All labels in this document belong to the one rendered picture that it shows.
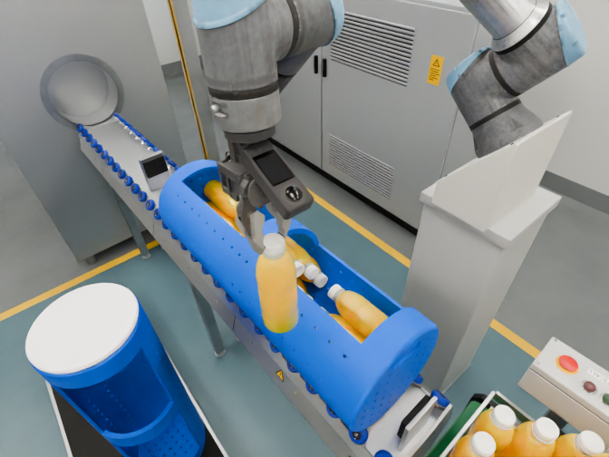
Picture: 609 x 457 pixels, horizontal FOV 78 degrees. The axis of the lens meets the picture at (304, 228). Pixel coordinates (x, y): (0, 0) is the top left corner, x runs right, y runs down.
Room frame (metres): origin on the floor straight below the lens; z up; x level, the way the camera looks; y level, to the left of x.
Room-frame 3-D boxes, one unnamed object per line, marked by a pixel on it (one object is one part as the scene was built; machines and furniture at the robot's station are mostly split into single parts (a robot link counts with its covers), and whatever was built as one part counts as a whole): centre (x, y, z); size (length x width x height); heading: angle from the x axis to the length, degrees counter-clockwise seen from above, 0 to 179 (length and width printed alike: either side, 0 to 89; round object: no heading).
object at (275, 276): (0.45, 0.05, 1.34); 0.07 x 0.07 x 0.19
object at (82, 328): (0.60, 0.60, 1.03); 0.28 x 0.28 x 0.01
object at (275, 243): (0.45, 0.05, 1.44); 0.04 x 0.04 x 0.02
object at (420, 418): (0.33, -0.22, 0.99); 0.10 x 0.02 x 0.12; 129
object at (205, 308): (1.10, 0.49, 0.31); 0.06 x 0.06 x 0.63; 39
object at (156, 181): (1.37, 0.61, 1.00); 0.10 x 0.04 x 0.15; 129
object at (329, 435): (1.15, 0.43, 0.79); 2.17 x 0.29 x 0.34; 39
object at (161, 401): (0.60, 0.60, 0.59); 0.28 x 0.28 x 0.88
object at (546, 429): (0.27, -0.44, 1.10); 0.04 x 0.04 x 0.02
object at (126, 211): (1.87, 1.11, 0.31); 0.06 x 0.06 x 0.63; 39
